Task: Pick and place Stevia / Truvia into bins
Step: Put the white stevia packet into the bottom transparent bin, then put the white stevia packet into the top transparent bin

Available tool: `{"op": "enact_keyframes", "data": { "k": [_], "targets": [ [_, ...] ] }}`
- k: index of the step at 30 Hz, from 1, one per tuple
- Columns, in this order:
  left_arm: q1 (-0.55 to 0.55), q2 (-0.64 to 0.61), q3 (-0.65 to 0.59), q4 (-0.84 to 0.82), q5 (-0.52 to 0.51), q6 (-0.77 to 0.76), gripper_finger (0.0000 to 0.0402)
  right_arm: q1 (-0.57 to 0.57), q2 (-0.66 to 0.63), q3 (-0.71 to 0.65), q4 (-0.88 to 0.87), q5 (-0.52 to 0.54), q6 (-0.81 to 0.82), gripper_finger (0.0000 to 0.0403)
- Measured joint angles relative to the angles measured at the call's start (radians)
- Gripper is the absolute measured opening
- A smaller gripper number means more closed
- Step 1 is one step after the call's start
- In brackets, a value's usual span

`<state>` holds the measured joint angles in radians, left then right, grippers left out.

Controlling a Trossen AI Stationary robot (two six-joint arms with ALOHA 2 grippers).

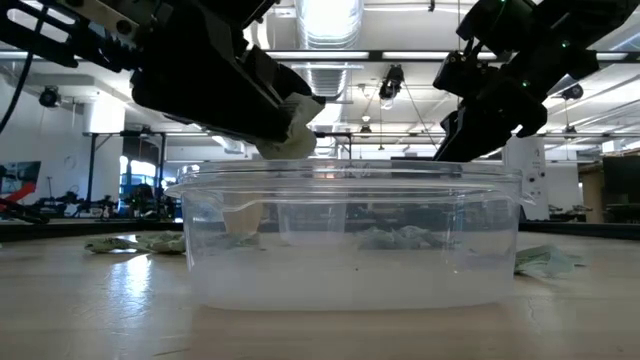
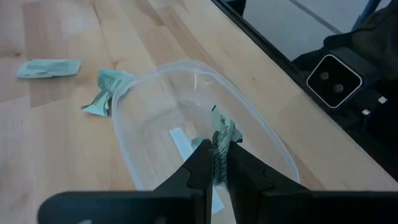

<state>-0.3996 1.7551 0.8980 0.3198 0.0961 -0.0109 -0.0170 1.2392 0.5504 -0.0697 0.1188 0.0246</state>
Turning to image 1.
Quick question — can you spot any white pillar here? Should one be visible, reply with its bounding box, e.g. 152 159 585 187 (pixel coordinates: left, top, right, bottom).
502 135 549 221

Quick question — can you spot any pale green sweetener packet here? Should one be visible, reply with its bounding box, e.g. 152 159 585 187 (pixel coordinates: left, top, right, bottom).
254 92 327 161
397 224 446 249
357 227 404 250
514 243 584 279
84 235 151 255

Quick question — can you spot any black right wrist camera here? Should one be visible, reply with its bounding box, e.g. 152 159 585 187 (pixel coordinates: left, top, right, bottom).
432 39 499 100

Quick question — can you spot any dark background machine cluster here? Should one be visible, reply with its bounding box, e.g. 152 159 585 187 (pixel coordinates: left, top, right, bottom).
119 182 177 221

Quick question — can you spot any small black metal frame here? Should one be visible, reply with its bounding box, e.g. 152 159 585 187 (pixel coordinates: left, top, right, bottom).
314 131 354 161

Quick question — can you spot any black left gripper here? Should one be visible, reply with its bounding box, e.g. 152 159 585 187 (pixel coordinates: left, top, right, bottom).
130 10 327 145

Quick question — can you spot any silver ventilation duct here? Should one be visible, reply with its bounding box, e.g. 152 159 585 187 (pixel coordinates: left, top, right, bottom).
293 0 366 101

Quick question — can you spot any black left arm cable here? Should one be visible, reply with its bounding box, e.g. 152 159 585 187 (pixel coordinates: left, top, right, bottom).
0 49 35 135

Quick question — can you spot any red object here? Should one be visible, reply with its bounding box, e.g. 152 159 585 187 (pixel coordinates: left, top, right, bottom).
0 182 37 211

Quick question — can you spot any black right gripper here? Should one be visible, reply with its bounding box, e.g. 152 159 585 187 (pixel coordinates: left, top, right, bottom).
433 74 549 162

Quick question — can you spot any wooden cabinet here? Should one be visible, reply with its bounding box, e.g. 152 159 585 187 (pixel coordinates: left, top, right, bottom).
579 162 606 224

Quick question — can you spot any tall black metal frame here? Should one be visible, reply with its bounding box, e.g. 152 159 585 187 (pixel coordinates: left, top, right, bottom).
82 130 169 216

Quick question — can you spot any dark wall screen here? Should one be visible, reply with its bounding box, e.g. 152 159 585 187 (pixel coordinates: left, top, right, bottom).
0 160 42 199

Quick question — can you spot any large clear plastic container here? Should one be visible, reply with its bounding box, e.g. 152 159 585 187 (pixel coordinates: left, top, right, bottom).
164 158 534 312

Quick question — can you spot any black table edge frame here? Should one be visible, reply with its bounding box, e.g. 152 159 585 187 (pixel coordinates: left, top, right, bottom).
0 218 640 242

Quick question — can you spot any dark cabinet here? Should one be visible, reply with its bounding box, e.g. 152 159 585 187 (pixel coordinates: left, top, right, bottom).
602 155 640 224

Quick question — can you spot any tan paper cup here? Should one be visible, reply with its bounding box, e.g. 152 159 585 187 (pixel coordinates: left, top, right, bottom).
222 193 265 236

